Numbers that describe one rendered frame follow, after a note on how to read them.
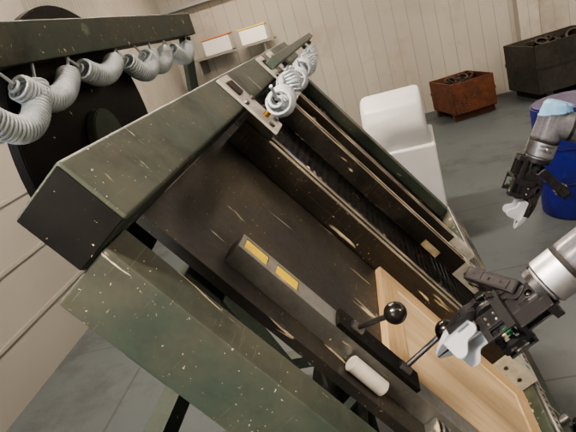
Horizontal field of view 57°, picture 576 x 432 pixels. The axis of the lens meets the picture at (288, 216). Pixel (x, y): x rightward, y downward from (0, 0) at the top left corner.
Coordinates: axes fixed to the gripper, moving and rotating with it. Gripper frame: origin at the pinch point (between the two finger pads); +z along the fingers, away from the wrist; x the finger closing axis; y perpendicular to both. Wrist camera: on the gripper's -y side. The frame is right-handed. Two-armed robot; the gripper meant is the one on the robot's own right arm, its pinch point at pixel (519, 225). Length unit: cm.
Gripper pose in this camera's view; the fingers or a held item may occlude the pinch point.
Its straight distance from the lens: 164.5
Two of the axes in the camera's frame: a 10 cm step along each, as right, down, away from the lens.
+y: -9.8, -2.2, 0.2
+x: -1.0, 3.6, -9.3
